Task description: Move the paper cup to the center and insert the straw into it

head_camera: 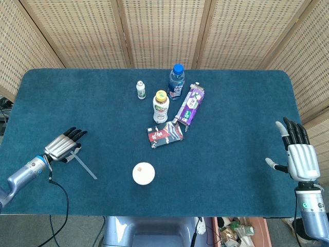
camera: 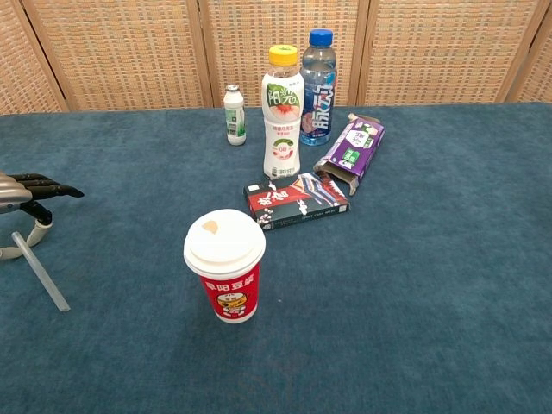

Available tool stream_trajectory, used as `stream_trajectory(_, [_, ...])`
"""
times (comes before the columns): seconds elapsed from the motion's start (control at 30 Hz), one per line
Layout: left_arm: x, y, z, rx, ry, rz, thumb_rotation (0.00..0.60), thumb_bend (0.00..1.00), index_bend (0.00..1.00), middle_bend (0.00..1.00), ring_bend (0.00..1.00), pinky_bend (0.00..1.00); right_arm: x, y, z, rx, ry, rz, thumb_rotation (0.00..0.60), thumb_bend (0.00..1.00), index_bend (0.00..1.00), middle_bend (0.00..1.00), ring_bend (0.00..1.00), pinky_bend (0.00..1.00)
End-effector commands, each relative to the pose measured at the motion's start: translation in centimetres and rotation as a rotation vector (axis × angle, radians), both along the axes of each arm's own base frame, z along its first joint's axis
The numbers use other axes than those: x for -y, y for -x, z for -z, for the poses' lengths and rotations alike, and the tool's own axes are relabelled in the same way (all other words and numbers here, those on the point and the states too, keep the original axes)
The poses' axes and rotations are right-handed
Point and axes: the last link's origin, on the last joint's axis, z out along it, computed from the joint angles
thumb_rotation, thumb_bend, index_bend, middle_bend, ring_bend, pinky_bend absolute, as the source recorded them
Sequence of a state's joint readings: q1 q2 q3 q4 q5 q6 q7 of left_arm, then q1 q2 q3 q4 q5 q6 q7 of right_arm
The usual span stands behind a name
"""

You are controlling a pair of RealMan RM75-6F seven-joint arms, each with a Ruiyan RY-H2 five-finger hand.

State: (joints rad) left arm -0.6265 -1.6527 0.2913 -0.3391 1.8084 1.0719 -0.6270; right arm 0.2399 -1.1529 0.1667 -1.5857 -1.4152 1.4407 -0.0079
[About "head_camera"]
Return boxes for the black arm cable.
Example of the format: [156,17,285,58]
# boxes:
[47,164,70,247]
[293,190,303,247]

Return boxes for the white bottle yellow cap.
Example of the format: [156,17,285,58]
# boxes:
[152,90,170,124]

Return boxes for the small white drink bottle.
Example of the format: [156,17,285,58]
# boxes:
[136,80,147,100]

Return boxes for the black shoe white sole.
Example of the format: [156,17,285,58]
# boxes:
[284,217,313,241]

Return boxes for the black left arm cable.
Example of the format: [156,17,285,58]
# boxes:
[47,164,70,247]

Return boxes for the clear plastic straw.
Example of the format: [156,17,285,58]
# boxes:
[70,150,98,180]

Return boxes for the small white oval device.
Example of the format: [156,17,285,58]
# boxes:
[196,217,207,235]

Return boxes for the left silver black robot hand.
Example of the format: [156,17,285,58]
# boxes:
[44,126,88,163]

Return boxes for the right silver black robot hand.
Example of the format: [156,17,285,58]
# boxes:
[265,117,321,184]

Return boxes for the pink bin of clutter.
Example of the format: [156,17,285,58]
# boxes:
[212,217,269,247]

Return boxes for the blue floor cable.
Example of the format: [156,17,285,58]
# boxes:
[49,215,60,247]

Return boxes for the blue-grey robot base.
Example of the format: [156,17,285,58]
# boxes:
[102,216,214,247]

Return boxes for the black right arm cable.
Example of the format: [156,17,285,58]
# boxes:
[293,190,303,247]

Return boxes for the black red flat box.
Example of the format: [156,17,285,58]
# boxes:
[146,121,185,150]

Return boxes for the clear bottle blue cap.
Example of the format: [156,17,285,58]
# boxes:
[167,64,186,101]

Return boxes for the black equipment with cables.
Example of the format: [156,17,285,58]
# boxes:
[0,96,12,136]

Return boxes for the woven rattan screen panel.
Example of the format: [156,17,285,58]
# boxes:
[117,0,214,69]
[0,0,65,102]
[262,0,329,181]
[19,0,132,69]
[196,0,317,70]

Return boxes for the purple open carton box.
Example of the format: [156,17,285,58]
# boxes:
[172,83,206,132]

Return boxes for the blue felt table mat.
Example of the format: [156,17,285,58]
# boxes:
[0,68,319,217]

